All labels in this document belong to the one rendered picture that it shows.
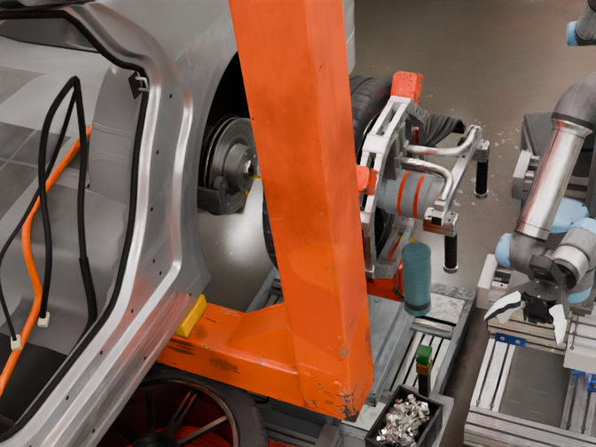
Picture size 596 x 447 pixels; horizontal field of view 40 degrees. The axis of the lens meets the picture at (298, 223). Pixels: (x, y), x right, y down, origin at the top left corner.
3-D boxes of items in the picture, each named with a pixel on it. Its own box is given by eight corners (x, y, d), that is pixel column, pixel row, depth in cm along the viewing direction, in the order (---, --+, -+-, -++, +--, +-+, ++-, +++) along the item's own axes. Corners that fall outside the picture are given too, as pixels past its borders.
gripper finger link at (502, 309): (487, 336, 164) (528, 320, 165) (484, 316, 161) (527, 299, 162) (480, 326, 167) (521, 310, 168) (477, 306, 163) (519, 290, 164)
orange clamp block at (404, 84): (395, 100, 250) (400, 71, 248) (419, 104, 247) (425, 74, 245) (388, 100, 243) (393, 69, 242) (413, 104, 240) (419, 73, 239)
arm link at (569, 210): (546, 225, 222) (551, 187, 213) (595, 242, 215) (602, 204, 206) (527, 252, 215) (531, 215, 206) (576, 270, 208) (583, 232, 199)
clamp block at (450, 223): (427, 219, 231) (427, 205, 228) (458, 225, 228) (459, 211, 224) (422, 231, 228) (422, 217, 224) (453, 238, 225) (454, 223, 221)
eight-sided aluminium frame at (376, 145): (411, 199, 287) (407, 66, 250) (429, 202, 284) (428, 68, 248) (356, 309, 252) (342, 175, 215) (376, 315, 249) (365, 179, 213)
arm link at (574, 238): (606, 249, 178) (612, 221, 173) (586, 281, 172) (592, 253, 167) (571, 237, 182) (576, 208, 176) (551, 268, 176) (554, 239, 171)
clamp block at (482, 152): (460, 148, 253) (461, 135, 249) (490, 153, 250) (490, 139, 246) (456, 158, 250) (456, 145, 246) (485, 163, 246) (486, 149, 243)
